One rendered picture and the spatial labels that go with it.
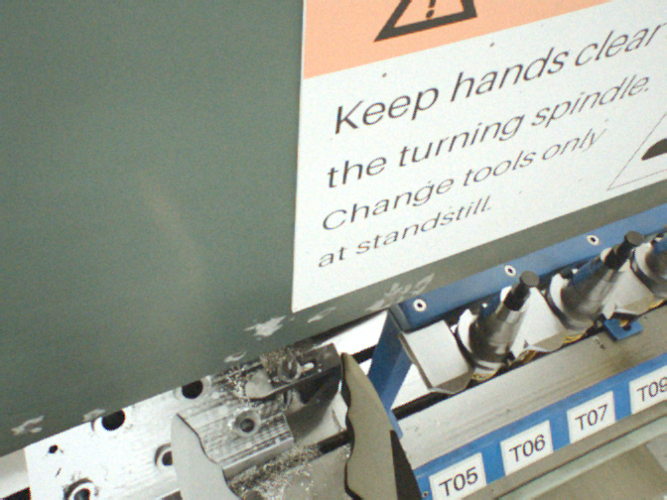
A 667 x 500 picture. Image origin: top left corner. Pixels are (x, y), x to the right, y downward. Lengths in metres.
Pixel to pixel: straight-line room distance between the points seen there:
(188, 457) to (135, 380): 0.18
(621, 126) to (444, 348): 0.42
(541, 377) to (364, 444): 0.65
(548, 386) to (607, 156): 0.79
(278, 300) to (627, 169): 0.12
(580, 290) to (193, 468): 0.41
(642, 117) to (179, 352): 0.14
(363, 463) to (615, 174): 0.21
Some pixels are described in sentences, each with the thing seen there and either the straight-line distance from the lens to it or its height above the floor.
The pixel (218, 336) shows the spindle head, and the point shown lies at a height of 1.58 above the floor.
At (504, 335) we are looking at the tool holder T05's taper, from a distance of 0.55.
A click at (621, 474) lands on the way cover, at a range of 1.16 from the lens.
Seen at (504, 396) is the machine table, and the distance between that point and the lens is 0.93.
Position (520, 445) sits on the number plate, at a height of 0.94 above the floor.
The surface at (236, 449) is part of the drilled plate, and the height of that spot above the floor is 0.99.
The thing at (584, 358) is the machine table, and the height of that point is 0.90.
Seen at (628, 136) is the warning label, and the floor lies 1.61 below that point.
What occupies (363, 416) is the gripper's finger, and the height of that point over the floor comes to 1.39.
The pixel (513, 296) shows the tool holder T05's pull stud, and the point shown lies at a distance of 0.51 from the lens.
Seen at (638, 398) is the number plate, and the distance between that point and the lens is 0.98.
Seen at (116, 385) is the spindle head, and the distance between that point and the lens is 0.17.
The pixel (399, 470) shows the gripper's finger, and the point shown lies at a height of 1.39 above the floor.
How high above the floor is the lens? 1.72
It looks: 56 degrees down
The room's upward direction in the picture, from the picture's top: 8 degrees clockwise
